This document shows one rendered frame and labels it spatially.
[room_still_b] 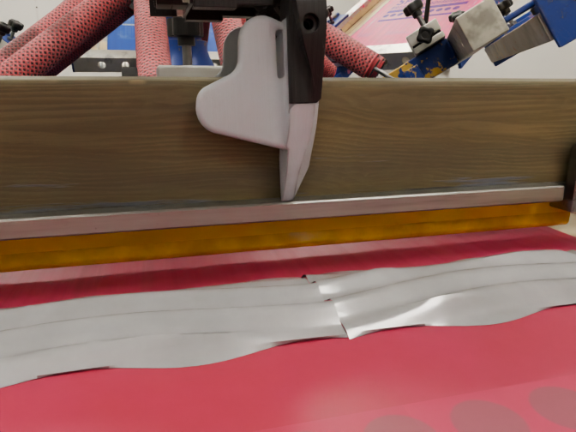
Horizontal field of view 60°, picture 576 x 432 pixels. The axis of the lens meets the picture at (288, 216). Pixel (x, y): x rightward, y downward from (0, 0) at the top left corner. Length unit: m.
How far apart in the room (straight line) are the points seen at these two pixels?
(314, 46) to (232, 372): 0.15
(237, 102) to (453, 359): 0.15
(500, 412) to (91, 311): 0.17
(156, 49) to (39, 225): 0.55
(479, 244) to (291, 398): 0.21
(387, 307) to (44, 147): 0.18
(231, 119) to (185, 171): 0.04
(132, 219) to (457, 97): 0.20
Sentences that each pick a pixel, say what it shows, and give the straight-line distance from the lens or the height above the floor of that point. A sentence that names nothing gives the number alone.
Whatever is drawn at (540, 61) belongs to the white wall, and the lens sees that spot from 3.16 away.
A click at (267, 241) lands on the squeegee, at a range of 0.30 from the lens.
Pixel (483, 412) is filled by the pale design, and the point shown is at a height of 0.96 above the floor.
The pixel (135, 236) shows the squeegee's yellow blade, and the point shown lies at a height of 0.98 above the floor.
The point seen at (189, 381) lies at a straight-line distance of 0.19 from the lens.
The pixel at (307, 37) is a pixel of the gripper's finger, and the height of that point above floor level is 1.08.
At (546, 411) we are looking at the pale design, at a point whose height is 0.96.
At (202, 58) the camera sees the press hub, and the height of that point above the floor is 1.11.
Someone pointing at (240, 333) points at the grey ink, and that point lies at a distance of 0.21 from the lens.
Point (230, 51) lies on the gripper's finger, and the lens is 0.31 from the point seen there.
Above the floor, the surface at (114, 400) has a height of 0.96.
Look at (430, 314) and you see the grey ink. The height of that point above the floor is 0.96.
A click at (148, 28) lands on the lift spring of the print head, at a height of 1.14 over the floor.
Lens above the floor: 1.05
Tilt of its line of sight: 14 degrees down
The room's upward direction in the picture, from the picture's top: straight up
